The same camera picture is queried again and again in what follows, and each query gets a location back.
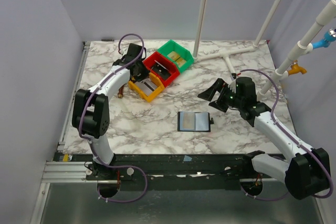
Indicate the red plastic bin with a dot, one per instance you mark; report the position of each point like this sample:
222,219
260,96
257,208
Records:
172,68

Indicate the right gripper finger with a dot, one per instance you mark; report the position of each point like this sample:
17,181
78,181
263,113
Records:
220,104
209,93

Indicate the white card in yellow bin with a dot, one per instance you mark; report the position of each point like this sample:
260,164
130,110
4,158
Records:
147,87

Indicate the yellow items in green bin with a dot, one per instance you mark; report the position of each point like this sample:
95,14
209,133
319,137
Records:
177,59

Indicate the orange faucet fitting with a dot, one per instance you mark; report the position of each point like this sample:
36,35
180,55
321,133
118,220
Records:
295,69

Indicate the black leather card holder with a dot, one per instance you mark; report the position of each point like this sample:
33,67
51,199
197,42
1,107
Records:
203,122

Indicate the brown metal faucet fitting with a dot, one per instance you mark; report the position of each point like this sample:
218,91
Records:
120,92

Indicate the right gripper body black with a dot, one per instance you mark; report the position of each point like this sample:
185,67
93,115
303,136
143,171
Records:
222,98

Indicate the gold credit card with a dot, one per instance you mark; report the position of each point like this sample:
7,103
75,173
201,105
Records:
188,120

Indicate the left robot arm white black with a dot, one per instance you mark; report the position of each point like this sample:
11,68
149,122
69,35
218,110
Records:
91,114

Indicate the aluminium extrusion rail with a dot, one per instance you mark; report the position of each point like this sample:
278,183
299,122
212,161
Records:
64,172

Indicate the white PVC pipe frame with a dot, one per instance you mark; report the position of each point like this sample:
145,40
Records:
302,47

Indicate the green plastic bin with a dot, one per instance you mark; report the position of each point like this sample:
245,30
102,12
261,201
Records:
173,46

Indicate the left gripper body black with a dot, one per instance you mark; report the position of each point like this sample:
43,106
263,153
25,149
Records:
143,71

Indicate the blue faucet fitting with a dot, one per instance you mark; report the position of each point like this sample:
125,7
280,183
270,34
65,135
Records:
327,39

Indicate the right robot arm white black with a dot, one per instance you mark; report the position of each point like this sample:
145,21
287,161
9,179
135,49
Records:
305,171

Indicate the black card in red bin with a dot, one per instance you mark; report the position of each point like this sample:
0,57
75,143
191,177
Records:
161,71

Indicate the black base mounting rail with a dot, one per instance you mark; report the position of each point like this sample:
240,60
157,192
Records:
175,172

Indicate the yellow plastic bin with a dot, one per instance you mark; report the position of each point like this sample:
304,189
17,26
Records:
134,86

